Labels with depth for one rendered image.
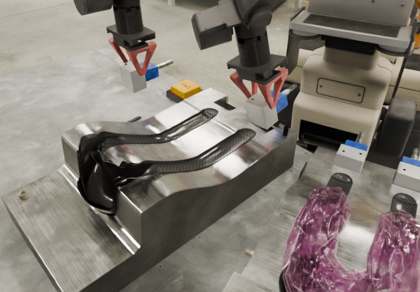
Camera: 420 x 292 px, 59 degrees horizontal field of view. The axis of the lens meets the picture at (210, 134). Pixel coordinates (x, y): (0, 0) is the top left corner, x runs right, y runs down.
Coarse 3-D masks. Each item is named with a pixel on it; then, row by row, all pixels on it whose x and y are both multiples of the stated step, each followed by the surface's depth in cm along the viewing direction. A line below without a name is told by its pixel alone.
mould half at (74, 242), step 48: (192, 96) 87; (144, 144) 69; (192, 144) 73; (288, 144) 74; (48, 192) 66; (144, 192) 55; (192, 192) 59; (240, 192) 69; (48, 240) 57; (96, 240) 57; (144, 240) 55; (96, 288) 53
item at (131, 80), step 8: (120, 64) 85; (128, 64) 85; (152, 64) 87; (160, 64) 89; (168, 64) 91; (120, 72) 86; (128, 72) 83; (136, 72) 83; (152, 72) 86; (128, 80) 84; (136, 80) 84; (144, 80) 85; (128, 88) 86; (136, 88) 85; (144, 88) 86
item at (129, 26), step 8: (120, 8) 75; (136, 8) 77; (120, 16) 76; (128, 16) 76; (136, 16) 76; (120, 24) 77; (128, 24) 76; (136, 24) 77; (112, 32) 80; (120, 32) 78; (128, 32) 77; (136, 32) 78; (144, 32) 79; (152, 32) 79; (128, 40) 76; (136, 40) 76
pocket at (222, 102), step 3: (225, 96) 87; (219, 99) 86; (222, 99) 87; (225, 99) 87; (213, 102) 85; (216, 102) 85; (219, 102) 86; (222, 102) 87; (225, 102) 88; (228, 102) 88; (219, 105) 87; (222, 105) 88; (225, 105) 88; (228, 105) 87; (231, 105) 86; (234, 105) 86; (225, 108) 88; (228, 108) 88; (231, 108) 87; (234, 108) 86
